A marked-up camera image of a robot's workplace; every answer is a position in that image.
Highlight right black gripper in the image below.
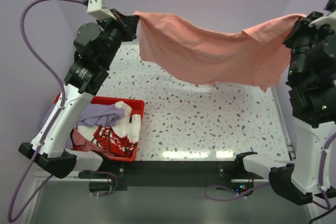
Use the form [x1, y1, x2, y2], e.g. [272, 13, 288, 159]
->
[282, 10, 336, 83]

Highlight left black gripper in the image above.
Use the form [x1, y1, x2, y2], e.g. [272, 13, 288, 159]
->
[97, 8, 140, 68]

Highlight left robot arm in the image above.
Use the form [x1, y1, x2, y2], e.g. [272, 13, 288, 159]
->
[18, 9, 140, 178]

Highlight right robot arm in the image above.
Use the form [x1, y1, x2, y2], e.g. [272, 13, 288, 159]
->
[233, 7, 335, 205]

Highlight red plastic bin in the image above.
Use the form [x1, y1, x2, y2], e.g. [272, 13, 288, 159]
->
[54, 93, 145, 163]

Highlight lavender t shirt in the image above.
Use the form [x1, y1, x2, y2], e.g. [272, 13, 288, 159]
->
[39, 103, 124, 148]

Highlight white red printed t shirt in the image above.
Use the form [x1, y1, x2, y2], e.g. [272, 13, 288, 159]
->
[76, 101, 142, 158]

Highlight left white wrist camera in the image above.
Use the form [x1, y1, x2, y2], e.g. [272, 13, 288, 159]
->
[87, 0, 117, 20]

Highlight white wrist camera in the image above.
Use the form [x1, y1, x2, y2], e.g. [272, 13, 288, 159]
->
[87, 0, 117, 20]
[309, 0, 336, 30]

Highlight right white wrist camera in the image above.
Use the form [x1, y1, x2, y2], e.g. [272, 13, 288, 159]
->
[309, 0, 336, 30]

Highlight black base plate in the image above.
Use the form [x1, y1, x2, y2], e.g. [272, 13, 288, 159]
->
[79, 161, 261, 191]

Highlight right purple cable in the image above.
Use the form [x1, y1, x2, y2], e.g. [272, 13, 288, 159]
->
[204, 132, 336, 210]

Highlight purple cable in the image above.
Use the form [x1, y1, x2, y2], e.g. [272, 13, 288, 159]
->
[7, 0, 119, 223]
[204, 132, 336, 210]

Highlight aluminium frame rail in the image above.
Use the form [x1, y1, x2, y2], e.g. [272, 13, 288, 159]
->
[19, 87, 336, 224]

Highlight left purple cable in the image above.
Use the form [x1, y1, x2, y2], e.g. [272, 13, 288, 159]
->
[7, 0, 119, 223]

